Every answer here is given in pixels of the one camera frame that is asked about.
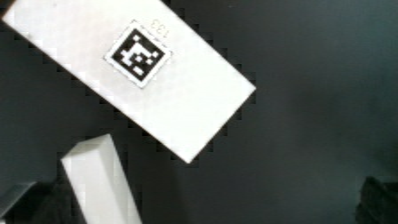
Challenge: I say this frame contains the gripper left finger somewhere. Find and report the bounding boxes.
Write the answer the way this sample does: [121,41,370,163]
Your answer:
[0,176,76,224]

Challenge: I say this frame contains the white cabinet top block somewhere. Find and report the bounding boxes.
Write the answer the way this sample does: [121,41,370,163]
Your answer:
[2,0,256,161]

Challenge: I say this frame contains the white left fence block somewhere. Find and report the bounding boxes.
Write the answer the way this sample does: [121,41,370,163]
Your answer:
[60,134,142,224]

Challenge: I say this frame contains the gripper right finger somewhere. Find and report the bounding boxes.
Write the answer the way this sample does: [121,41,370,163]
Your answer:
[355,177,398,224]

